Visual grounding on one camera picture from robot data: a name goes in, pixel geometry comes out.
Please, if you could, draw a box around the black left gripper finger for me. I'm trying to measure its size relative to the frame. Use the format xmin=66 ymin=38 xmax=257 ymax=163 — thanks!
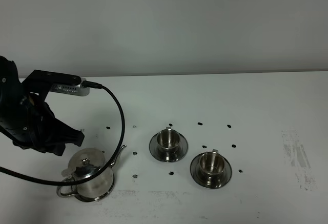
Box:
xmin=38 ymin=140 xmax=66 ymax=156
xmin=50 ymin=115 xmax=85 ymax=148

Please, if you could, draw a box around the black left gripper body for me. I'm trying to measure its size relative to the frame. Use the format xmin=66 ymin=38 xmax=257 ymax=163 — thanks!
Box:
xmin=10 ymin=69 xmax=65 ymax=155

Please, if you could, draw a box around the stainless steel teapot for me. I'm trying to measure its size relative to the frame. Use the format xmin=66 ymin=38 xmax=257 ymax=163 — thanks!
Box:
xmin=56 ymin=145 xmax=126 ymax=198

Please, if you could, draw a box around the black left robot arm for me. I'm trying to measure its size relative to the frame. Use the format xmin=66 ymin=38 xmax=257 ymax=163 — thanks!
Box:
xmin=1 ymin=57 xmax=84 ymax=156

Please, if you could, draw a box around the steel teapot saucer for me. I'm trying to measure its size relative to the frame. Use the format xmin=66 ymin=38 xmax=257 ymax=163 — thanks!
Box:
xmin=74 ymin=177 xmax=115 ymax=202

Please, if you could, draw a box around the left stainless steel teacup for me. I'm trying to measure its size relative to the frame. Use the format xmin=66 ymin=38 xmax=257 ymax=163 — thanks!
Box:
xmin=156 ymin=127 xmax=180 ymax=155

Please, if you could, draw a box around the stainless steel teacup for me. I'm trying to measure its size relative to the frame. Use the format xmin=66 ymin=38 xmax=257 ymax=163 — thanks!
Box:
xmin=156 ymin=127 xmax=180 ymax=155
xmin=199 ymin=149 xmax=224 ymax=179

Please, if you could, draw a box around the right stainless steel teacup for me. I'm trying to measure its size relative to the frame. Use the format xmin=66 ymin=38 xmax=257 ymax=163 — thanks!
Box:
xmin=199 ymin=149 xmax=224 ymax=179

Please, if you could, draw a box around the left steel cup saucer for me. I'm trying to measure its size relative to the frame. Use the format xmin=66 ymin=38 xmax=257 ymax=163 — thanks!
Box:
xmin=149 ymin=128 xmax=189 ymax=162

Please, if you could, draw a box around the steel cup saucer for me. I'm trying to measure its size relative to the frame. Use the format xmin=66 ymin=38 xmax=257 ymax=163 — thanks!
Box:
xmin=149 ymin=128 xmax=189 ymax=162
xmin=190 ymin=150 xmax=232 ymax=189

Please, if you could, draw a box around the right steel cup saucer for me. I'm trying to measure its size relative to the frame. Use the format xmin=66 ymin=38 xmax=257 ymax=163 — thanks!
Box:
xmin=190 ymin=150 xmax=232 ymax=189

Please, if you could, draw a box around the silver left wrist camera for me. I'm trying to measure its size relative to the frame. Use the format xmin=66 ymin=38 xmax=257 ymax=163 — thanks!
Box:
xmin=50 ymin=78 xmax=90 ymax=96

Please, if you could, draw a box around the black left camera cable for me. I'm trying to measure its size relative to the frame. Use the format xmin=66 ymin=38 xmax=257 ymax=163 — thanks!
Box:
xmin=0 ymin=80 xmax=126 ymax=187

